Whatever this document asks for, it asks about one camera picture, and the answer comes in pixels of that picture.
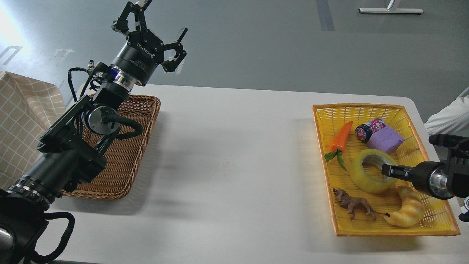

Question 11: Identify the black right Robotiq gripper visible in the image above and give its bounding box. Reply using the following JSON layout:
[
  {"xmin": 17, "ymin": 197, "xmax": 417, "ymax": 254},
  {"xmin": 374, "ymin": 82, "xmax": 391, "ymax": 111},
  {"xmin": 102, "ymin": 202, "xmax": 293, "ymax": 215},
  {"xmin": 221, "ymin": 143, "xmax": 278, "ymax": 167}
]
[{"xmin": 381, "ymin": 161, "xmax": 448, "ymax": 199}]

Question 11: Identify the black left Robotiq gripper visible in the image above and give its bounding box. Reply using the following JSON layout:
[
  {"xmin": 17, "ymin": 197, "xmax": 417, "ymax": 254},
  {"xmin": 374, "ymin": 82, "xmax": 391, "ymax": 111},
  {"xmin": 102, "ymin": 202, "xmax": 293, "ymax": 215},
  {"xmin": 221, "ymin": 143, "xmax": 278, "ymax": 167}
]
[{"xmin": 110, "ymin": 0, "xmax": 188, "ymax": 87}]

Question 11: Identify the yellow tape roll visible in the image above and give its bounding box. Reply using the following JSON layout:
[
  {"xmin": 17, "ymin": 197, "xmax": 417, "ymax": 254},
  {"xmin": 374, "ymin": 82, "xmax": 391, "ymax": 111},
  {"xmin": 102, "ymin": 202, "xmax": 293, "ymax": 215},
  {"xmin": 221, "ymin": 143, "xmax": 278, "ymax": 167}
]
[{"xmin": 349, "ymin": 149, "xmax": 398, "ymax": 194}]

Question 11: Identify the white sleeved forearm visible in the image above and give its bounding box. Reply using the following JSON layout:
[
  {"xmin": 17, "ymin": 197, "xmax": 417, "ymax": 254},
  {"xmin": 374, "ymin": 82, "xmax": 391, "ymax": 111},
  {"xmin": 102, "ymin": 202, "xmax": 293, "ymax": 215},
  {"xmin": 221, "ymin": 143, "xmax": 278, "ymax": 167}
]
[{"xmin": 424, "ymin": 88, "xmax": 469, "ymax": 135}]

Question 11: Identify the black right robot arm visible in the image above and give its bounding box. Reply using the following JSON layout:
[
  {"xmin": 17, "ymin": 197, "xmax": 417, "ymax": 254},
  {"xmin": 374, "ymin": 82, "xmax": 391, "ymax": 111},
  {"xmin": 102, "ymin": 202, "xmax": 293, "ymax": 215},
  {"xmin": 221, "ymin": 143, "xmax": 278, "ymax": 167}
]
[{"xmin": 381, "ymin": 134, "xmax": 469, "ymax": 199}]

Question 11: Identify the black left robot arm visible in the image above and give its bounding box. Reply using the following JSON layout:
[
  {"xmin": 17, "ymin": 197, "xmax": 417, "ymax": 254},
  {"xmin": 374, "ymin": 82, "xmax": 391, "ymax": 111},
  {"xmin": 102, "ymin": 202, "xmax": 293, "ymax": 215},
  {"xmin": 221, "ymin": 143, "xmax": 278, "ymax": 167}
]
[{"xmin": 1, "ymin": 0, "xmax": 188, "ymax": 264}]

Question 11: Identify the purple sponge block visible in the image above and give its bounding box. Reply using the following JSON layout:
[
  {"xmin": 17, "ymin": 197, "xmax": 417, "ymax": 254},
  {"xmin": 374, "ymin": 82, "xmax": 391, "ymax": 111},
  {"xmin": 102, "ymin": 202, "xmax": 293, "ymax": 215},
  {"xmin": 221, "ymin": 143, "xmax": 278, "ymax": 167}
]
[{"xmin": 366, "ymin": 126, "xmax": 405, "ymax": 154}]

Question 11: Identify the yellow toy croissant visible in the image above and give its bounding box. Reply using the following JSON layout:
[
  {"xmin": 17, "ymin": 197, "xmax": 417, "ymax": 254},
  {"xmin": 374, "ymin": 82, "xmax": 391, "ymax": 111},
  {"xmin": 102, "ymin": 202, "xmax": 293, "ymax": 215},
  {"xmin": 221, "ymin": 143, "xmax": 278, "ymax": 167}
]
[{"xmin": 383, "ymin": 186, "xmax": 424, "ymax": 228}]

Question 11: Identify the yellow plastic basket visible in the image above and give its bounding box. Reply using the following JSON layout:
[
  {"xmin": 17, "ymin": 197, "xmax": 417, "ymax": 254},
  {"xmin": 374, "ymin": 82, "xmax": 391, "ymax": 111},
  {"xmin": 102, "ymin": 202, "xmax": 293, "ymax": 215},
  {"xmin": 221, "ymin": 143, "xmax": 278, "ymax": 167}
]
[{"xmin": 312, "ymin": 103, "xmax": 461, "ymax": 237}]

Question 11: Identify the brown toy lion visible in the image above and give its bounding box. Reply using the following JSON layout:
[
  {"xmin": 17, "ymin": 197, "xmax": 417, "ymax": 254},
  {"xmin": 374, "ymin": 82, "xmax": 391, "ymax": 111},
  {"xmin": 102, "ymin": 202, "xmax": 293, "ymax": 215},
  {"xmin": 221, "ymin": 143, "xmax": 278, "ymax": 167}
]
[{"xmin": 332, "ymin": 188, "xmax": 389, "ymax": 220}]

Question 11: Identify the orange toy carrot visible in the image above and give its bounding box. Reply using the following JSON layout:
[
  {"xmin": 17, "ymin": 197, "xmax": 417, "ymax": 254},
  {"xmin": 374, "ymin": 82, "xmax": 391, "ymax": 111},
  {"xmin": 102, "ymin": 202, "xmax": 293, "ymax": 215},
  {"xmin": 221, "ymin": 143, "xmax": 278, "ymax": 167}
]
[{"xmin": 324, "ymin": 121, "xmax": 353, "ymax": 172}]

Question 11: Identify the brown wicker basket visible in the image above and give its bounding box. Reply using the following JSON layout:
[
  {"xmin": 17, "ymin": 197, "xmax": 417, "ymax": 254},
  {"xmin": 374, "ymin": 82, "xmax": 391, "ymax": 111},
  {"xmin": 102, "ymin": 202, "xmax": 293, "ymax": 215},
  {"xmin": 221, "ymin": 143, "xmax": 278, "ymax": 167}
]
[{"xmin": 62, "ymin": 95, "xmax": 161, "ymax": 199}]

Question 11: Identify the beige checkered cloth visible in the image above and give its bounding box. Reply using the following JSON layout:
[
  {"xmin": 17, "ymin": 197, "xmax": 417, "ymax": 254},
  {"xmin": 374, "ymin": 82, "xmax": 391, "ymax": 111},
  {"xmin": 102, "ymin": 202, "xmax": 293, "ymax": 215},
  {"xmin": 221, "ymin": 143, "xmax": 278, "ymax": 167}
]
[{"xmin": 0, "ymin": 71, "xmax": 65, "ymax": 189}]

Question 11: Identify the white metal stand base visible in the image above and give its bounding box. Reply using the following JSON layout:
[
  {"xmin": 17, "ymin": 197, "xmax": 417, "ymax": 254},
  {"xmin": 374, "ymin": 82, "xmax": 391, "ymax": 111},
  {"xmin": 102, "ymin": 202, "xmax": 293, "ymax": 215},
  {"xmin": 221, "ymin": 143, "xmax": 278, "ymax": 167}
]
[{"xmin": 358, "ymin": 0, "xmax": 424, "ymax": 15}]

